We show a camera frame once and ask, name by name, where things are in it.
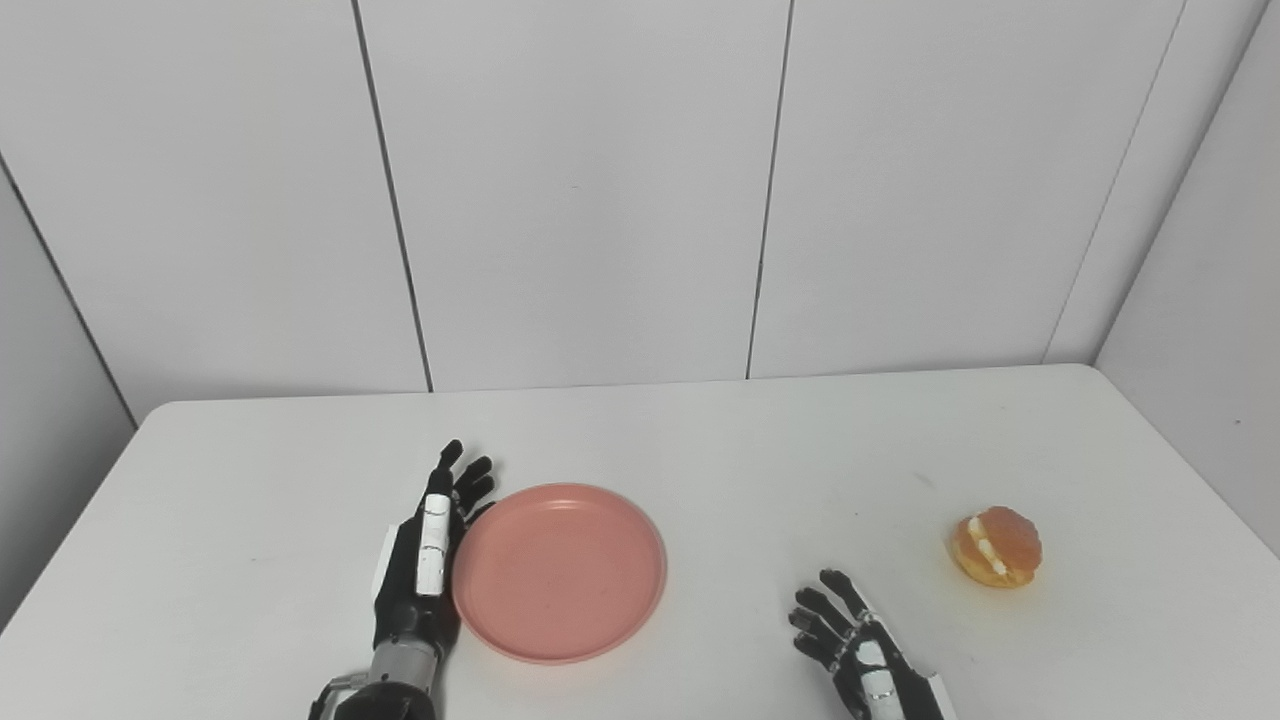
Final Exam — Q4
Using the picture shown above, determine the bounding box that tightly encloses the pink round plate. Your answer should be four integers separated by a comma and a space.
451, 483, 668, 665

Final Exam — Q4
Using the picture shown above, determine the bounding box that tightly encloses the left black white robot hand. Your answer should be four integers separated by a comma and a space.
371, 439, 497, 653

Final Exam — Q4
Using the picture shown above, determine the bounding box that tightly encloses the cream puff pastry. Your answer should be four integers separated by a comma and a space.
949, 506, 1044, 589

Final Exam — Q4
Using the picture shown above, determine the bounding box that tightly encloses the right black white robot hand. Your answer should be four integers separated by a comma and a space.
788, 569, 958, 720

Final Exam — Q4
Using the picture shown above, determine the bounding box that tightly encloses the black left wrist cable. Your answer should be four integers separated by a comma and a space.
306, 674, 369, 720

